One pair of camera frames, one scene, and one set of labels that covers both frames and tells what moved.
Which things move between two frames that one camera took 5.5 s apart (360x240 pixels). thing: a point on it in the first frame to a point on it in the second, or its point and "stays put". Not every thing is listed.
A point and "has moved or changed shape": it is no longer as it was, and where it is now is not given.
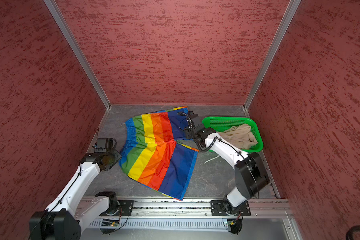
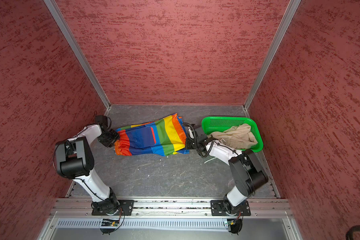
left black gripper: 118,156 to 115,137
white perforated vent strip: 166,223 stays put
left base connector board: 106,222 stays put
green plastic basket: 220,123 stays put
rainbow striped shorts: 155,151 has moved or changed shape
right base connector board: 236,225 stays put
